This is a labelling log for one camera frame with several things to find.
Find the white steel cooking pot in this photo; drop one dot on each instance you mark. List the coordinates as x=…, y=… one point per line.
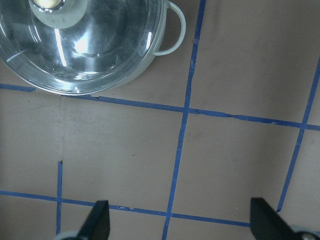
x=160, y=45

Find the glass pot lid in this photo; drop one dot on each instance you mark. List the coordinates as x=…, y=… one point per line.
x=70, y=42

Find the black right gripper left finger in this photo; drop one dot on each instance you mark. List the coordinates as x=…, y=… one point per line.
x=97, y=224

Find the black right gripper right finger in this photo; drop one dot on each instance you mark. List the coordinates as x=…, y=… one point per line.
x=266, y=224

